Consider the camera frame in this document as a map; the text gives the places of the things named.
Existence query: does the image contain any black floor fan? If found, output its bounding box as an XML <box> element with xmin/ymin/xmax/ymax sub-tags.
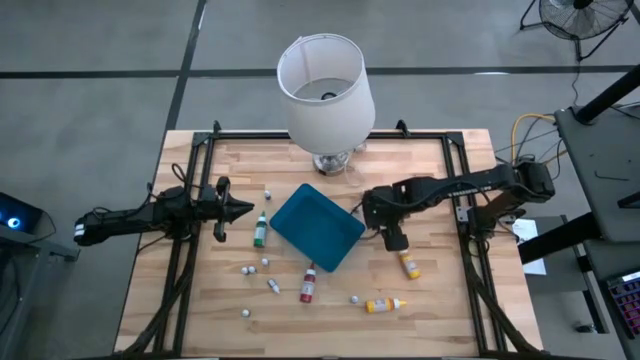
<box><xmin>518</xmin><ymin>0</ymin><xmax>635</xmax><ymax>64</ymax></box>

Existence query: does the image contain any black stand pole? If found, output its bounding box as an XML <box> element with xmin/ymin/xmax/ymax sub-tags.
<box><xmin>573</xmin><ymin>63</ymin><xmax>640</xmax><ymax>126</ymax></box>

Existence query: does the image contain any white shade silver table lamp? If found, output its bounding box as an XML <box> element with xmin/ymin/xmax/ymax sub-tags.
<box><xmin>276</xmin><ymin>32</ymin><xmax>377</xmax><ymax>177</ymax></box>

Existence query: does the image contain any black computer blue light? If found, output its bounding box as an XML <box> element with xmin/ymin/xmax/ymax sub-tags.
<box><xmin>0</xmin><ymin>192</ymin><xmax>45</xmax><ymax>236</ymax></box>

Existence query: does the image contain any clear lamp cord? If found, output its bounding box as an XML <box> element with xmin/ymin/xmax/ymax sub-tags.
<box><xmin>342</xmin><ymin>141</ymin><xmax>370</xmax><ymax>189</ymax></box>

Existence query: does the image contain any grey side table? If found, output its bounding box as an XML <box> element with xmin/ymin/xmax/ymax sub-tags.
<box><xmin>553</xmin><ymin>104</ymin><xmax>640</xmax><ymax>244</ymax></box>

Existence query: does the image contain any green food coloring bottle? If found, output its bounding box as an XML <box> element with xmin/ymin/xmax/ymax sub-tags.
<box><xmin>252</xmin><ymin>210</ymin><xmax>269</xmax><ymax>249</ymax></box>

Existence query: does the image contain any backlit keyboard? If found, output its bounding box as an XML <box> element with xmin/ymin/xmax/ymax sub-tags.
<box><xmin>605</xmin><ymin>272</ymin><xmax>640</xmax><ymax>341</ymax></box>

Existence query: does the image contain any blue plastic tray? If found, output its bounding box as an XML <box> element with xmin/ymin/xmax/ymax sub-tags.
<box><xmin>268</xmin><ymin>182</ymin><xmax>367</xmax><ymax>274</ymax></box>

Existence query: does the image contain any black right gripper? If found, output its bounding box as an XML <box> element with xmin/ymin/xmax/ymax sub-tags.
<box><xmin>361</xmin><ymin>183</ymin><xmax>417</xmax><ymax>253</ymax></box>

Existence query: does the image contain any dark red food coloring bottle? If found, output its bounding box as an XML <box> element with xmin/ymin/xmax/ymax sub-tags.
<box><xmin>298</xmin><ymin>262</ymin><xmax>318</xmax><ymax>305</ymax></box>

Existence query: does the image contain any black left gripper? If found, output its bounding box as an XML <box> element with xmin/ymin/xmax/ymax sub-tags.
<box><xmin>197</xmin><ymin>175</ymin><xmax>255</xmax><ymax>244</ymax></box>

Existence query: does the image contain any grey lower shelf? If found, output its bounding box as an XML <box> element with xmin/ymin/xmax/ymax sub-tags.
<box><xmin>582</xmin><ymin>238</ymin><xmax>640</xmax><ymax>360</ymax></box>

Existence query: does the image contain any yellow food coloring bottle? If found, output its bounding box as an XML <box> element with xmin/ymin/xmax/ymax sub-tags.
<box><xmin>397</xmin><ymin>248</ymin><xmax>423</xmax><ymax>281</ymax></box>
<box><xmin>364</xmin><ymin>296</ymin><xmax>408</xmax><ymax>315</ymax></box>

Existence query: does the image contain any white paper sheet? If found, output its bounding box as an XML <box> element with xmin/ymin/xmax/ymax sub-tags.
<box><xmin>512</xmin><ymin>218</ymin><xmax>549</xmax><ymax>277</ymax></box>

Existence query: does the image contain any yellow floor cable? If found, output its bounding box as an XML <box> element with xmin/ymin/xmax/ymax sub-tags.
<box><xmin>509</xmin><ymin>112</ymin><xmax>559</xmax><ymax>167</ymax></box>

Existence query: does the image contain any black metal beam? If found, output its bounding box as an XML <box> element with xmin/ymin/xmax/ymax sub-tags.
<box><xmin>517</xmin><ymin>212</ymin><xmax>601</xmax><ymax>266</ymax></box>

